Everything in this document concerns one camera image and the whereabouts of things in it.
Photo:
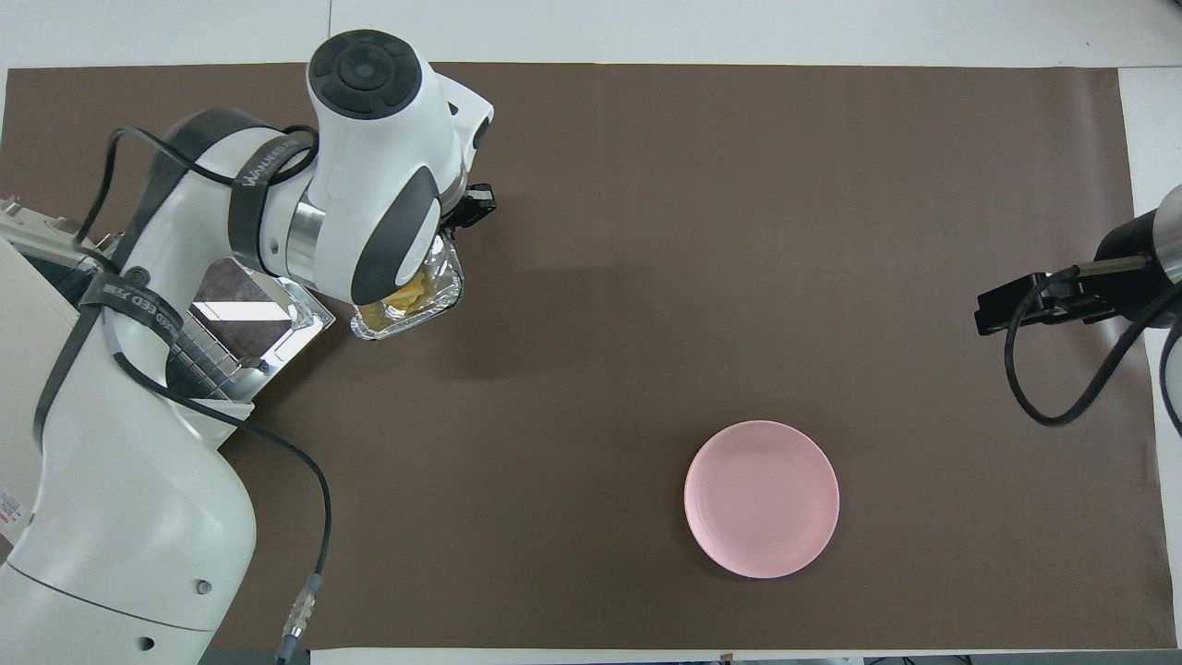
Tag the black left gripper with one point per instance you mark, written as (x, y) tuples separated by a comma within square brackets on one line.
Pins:
[(473, 208)]

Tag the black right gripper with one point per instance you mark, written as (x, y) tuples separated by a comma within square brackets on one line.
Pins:
[(1127, 272)]

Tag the aluminium foil tray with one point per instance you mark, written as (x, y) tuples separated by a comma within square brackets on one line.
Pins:
[(445, 286)]

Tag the golden ridged bread loaf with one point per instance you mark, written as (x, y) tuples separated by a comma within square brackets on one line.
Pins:
[(406, 297)]

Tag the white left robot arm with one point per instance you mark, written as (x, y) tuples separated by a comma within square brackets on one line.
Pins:
[(138, 517)]

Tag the glass oven door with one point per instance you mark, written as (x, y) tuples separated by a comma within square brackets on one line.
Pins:
[(245, 309)]

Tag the cream toaster oven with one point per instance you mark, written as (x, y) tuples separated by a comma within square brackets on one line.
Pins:
[(28, 305)]

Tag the brown table mat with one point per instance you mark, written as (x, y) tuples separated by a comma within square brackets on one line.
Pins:
[(646, 277)]

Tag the pink round plate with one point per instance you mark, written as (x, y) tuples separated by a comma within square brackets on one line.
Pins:
[(762, 499)]

